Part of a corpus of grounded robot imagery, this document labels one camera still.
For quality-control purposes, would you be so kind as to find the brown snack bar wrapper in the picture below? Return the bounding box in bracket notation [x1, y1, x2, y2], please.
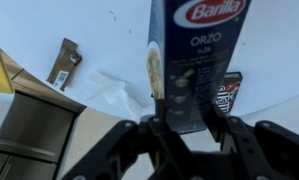
[46, 37, 83, 92]

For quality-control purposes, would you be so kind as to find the grey metal cabinet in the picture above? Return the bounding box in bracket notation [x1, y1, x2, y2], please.
[0, 46, 87, 180]

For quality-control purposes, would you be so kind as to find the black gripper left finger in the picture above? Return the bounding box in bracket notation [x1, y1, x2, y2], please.
[60, 98, 207, 180]

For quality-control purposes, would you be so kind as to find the blue Barilla orzo box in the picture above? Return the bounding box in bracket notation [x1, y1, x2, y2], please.
[146, 0, 253, 135]

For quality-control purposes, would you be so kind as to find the dark M&M's candy packet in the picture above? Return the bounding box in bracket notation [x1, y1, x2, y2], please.
[212, 71, 244, 116]

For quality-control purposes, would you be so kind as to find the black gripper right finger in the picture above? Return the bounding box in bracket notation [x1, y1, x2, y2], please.
[204, 105, 299, 180]

